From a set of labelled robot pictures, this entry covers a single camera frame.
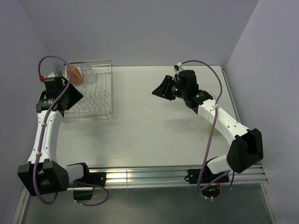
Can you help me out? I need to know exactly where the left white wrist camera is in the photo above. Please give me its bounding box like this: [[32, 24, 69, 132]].
[[39, 71, 58, 82]]

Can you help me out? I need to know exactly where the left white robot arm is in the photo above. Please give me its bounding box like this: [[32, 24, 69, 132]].
[[17, 77, 91, 196]]

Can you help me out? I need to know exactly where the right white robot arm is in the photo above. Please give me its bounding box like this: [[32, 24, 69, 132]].
[[152, 70, 263, 182]]

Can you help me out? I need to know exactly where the clear plastic cup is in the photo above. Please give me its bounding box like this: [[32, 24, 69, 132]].
[[80, 63, 96, 84], [207, 92, 216, 100]]

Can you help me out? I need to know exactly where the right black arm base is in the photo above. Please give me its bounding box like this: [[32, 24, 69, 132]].
[[184, 168, 229, 198]]

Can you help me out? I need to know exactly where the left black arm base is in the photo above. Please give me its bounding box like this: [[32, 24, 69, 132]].
[[69, 172, 106, 201]]

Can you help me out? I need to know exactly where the wire dish rack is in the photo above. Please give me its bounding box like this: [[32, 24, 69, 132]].
[[63, 60, 113, 124]]

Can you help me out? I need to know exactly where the yellow translucent cup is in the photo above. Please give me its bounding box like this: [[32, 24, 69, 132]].
[[207, 123, 221, 136]]

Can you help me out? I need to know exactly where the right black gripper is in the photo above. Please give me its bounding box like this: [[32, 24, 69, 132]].
[[152, 75, 187, 101]]

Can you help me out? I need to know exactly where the orange ceramic mug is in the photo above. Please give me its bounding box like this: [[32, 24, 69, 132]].
[[66, 65, 83, 85]]

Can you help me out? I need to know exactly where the aluminium mounting rail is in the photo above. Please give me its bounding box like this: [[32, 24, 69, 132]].
[[89, 165, 268, 189]]

